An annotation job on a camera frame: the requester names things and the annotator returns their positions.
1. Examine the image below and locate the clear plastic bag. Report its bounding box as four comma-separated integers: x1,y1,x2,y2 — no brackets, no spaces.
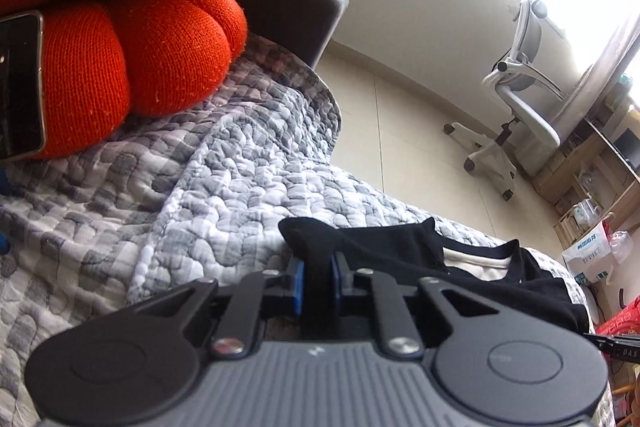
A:
607,231,633,263

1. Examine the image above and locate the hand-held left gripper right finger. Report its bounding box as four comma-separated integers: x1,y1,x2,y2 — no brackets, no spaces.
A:
328,252,493,358

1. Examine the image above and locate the beige black-sleeved cat sweatshirt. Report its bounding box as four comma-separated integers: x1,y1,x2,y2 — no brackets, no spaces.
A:
277,217,591,343

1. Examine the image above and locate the wooden shelf desk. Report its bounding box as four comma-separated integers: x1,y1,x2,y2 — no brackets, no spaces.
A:
532,77,640,258

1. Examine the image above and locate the pale patterned curtain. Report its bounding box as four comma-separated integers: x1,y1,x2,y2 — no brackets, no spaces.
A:
552,7,640,142

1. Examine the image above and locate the red basket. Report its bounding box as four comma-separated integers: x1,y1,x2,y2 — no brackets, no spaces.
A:
595,297,640,338

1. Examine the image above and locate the smartphone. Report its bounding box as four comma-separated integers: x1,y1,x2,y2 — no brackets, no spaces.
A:
0,10,48,162

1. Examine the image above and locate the white paper bag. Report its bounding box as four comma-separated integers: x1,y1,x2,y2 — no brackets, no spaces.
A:
562,219,618,285

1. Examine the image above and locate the orange plush cushion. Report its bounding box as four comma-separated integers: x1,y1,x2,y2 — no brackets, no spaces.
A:
0,0,291,160

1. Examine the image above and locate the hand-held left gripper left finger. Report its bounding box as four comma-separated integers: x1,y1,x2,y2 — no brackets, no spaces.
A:
127,257,306,358

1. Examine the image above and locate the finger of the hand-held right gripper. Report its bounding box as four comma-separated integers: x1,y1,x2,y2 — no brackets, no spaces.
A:
581,329,640,346

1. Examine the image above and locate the black laptop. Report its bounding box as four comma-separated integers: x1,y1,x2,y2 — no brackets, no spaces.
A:
612,129,640,170

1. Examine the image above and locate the white grey office chair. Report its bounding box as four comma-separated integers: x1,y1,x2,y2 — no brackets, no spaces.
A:
444,0,563,202

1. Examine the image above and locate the blue phone stand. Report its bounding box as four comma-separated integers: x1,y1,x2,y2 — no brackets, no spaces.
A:
0,169,12,255

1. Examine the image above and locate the white oval board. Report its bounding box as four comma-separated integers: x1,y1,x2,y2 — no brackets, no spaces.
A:
582,289,603,323

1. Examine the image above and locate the grey checked quilt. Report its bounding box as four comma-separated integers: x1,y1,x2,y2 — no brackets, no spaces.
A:
0,32,588,423

